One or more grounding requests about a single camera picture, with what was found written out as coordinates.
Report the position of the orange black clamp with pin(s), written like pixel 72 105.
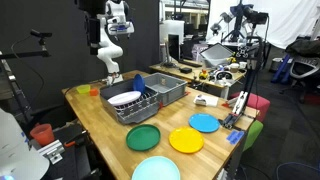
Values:
pixel 75 140

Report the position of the black camera on stand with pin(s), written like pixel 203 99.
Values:
pixel 256 16

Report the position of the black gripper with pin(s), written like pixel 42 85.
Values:
pixel 93 31

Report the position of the green stool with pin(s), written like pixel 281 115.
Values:
pixel 253 133

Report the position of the blue tape strips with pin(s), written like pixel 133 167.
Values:
pixel 235 137

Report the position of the gray tote box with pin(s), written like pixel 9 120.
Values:
pixel 216 55

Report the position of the yellow plate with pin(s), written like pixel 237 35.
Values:
pixel 186 140

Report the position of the black office chair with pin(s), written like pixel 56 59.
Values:
pixel 305 63

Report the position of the green plate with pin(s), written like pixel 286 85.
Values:
pixel 143 137

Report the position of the white rounded device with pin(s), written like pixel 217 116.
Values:
pixel 16 153

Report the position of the light cyan plate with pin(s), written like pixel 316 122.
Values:
pixel 156 169

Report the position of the small orange cup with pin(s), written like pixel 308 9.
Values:
pixel 94 92

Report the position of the white plate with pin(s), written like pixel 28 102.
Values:
pixel 124 97

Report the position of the small white box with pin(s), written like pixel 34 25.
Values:
pixel 206 100

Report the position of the red plastic cup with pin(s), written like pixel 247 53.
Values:
pixel 42 135

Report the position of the small red block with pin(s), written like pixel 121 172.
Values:
pixel 161 105

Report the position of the wooden back desk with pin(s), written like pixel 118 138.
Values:
pixel 176 71

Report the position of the black camera stand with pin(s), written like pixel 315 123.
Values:
pixel 248 80

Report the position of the black monitor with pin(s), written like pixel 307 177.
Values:
pixel 174 48

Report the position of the black boom stand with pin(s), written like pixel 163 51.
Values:
pixel 23 54

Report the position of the black power brick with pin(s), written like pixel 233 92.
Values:
pixel 186 70

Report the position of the yellow-green bowl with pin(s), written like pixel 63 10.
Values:
pixel 83 89

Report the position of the gray dish rack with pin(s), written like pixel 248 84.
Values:
pixel 140 111

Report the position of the yellow rubber duck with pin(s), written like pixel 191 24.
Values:
pixel 203 74

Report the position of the white cup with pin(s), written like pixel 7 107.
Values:
pixel 234 67

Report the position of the gray plastic bin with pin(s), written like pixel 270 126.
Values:
pixel 171 93

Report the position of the dark blue plate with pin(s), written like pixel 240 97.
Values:
pixel 139 83

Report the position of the black camera on boom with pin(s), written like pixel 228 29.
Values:
pixel 40 34

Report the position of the aluminium extrusion bracket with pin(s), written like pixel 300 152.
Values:
pixel 51 151

